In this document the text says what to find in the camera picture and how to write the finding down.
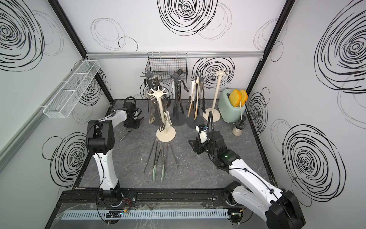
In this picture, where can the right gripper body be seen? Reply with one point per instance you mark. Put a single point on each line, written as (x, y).
(205, 147)

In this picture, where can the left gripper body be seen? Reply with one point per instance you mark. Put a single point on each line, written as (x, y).
(133, 124)

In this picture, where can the dark grey rack stand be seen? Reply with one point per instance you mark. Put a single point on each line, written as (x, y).
(151, 81)
(182, 118)
(192, 124)

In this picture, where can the slim black tongs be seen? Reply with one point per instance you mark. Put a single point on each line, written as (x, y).
(203, 97)

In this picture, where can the cream tongs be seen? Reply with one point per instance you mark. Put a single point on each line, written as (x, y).
(167, 119)

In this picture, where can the cream rack stand front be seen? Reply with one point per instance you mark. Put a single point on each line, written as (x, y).
(169, 133)

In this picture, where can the cream rack stand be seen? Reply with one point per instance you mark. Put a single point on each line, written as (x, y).
(215, 113)
(169, 133)

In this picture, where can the black ring tongs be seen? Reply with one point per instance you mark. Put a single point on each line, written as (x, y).
(178, 108)

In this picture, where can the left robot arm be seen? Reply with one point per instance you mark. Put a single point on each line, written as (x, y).
(100, 140)

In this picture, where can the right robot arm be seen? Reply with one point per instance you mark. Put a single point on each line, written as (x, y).
(279, 209)

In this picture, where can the slim steel tweezers tongs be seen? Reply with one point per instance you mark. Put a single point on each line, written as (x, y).
(174, 157)

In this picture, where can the cream rack stand rear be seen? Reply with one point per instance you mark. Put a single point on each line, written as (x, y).
(215, 113)

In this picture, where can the small glass jar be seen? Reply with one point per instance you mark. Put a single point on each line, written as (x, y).
(239, 126)

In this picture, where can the dark cylinder in basket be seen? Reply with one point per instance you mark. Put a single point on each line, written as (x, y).
(179, 72)

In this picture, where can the black wire basket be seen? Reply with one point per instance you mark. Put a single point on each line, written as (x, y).
(165, 64)

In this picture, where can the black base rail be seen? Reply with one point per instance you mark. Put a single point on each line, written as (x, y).
(137, 197)

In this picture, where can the white wire shelf basket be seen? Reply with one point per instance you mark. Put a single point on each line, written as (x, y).
(72, 90)

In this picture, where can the grey cable duct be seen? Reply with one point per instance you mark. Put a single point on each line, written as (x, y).
(146, 214)

